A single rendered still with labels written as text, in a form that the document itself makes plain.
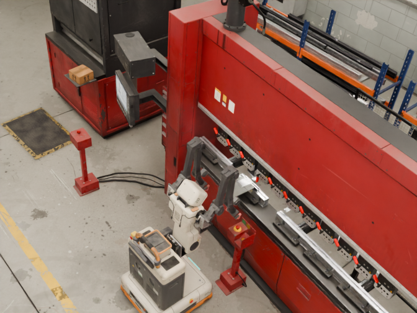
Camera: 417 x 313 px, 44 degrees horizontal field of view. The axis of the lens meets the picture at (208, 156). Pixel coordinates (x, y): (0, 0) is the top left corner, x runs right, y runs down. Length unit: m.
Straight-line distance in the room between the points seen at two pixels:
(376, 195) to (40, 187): 3.96
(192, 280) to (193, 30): 2.29
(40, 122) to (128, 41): 2.61
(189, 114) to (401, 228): 2.42
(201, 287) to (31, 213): 2.17
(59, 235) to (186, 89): 2.10
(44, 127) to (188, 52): 2.96
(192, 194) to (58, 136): 3.09
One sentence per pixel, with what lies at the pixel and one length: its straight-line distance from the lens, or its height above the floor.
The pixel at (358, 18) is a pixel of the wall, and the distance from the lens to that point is 8.93.
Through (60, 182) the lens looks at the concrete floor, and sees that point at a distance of 6.36.
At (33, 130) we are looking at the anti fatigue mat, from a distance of 7.14.
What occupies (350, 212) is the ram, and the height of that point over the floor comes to 1.62.
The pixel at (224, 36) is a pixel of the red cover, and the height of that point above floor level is 2.27.
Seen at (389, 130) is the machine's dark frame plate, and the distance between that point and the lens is 3.73.
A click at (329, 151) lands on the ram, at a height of 1.98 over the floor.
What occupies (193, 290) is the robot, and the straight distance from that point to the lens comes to 4.98.
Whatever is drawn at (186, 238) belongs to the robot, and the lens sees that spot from 4.60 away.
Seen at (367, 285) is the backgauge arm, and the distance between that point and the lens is 4.62.
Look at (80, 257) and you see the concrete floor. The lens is 5.60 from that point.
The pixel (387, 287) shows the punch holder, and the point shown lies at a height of 1.28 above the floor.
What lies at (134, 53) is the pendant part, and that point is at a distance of 4.82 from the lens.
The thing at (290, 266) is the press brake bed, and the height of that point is 0.70.
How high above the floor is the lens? 4.42
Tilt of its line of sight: 42 degrees down
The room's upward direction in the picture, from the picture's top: 6 degrees clockwise
